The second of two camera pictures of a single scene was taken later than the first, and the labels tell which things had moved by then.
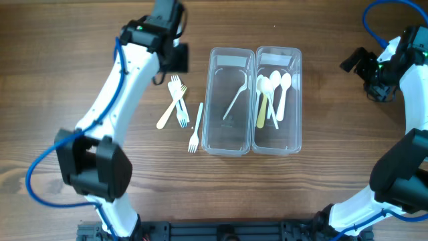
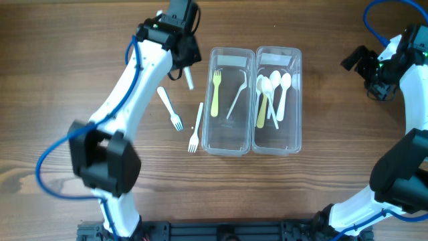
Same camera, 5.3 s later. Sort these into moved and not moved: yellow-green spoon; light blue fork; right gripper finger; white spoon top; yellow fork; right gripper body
Moved: light blue fork; yellow fork
Not moved: right gripper finger; yellow-green spoon; right gripper body; white spoon top
